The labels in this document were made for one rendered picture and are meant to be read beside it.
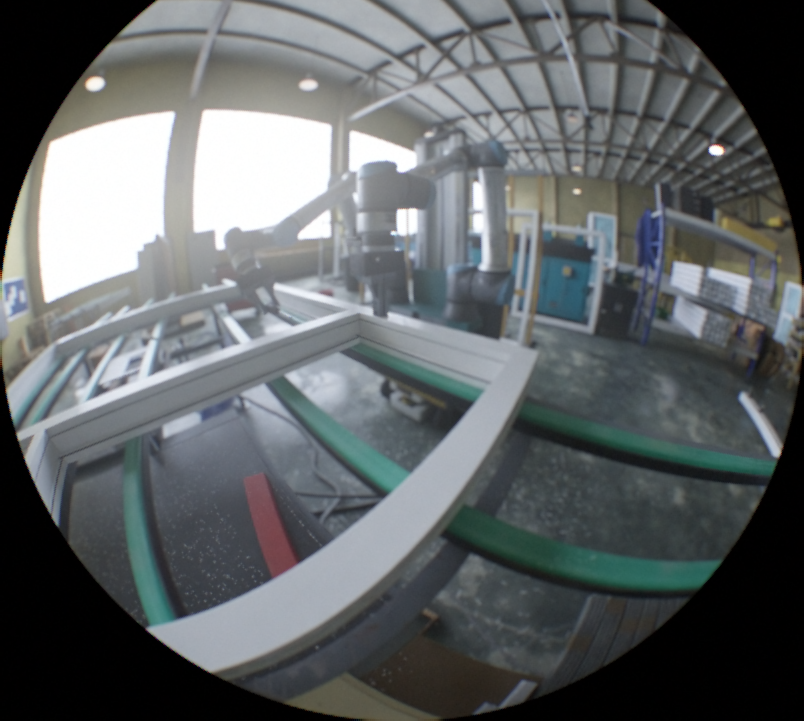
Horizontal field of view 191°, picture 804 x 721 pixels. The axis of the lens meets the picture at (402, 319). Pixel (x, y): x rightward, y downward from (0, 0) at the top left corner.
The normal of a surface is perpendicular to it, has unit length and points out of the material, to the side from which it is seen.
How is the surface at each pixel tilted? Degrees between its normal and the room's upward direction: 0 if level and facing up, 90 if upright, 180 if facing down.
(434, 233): 90
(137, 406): 90
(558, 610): 0
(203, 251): 90
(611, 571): 0
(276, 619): 0
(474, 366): 90
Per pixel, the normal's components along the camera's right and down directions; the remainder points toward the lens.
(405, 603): -0.01, -0.95
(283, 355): 0.77, 0.20
